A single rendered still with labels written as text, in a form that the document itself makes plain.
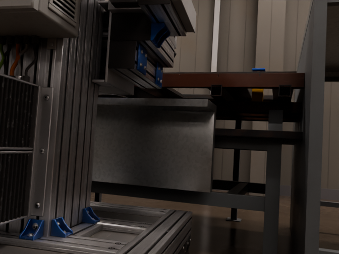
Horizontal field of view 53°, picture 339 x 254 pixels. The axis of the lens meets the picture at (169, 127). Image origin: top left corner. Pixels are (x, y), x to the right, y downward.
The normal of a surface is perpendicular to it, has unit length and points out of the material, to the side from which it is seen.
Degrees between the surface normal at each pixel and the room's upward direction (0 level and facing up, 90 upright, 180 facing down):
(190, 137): 90
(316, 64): 90
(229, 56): 90
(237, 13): 90
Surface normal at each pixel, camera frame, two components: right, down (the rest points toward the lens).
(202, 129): -0.30, -0.07
